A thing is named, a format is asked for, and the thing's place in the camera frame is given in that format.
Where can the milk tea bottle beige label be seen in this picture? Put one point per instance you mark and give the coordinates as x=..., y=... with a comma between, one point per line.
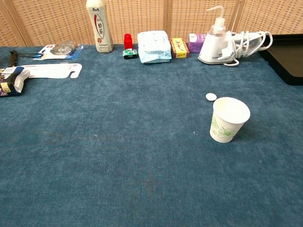
x=99, y=28

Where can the white cardboard hang pack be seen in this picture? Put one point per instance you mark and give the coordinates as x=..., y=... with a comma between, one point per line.
x=52, y=71

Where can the purple white carton box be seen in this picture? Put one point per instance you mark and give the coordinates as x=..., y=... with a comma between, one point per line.
x=195, y=43

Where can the white oval disc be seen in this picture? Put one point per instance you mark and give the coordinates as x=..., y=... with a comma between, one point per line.
x=211, y=97

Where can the blister pack blue card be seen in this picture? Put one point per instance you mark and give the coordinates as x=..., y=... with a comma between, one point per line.
x=62, y=48

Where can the yellow red carton box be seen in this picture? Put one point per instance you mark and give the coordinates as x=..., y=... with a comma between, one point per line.
x=179, y=47

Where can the light blue wet wipes pack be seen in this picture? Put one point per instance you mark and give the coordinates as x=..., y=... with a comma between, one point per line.
x=154, y=47

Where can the dark blue printed pack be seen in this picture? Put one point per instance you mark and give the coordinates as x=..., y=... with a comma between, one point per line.
x=9, y=80

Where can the green toy car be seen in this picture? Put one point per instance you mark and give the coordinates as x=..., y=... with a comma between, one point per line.
x=129, y=54

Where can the blue felt table cloth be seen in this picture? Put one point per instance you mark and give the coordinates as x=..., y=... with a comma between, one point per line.
x=118, y=142

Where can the black plastic tray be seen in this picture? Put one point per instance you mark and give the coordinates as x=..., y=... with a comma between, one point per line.
x=288, y=59

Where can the clear plastic wash bottle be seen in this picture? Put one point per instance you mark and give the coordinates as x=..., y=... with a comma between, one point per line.
x=220, y=22

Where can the white paper cup green flowers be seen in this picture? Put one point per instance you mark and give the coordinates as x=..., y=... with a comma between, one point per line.
x=227, y=123

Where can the wicker folding screen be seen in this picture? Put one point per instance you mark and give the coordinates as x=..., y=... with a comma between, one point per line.
x=142, y=14

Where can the white travel iron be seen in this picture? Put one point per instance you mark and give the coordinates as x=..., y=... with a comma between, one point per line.
x=210, y=49

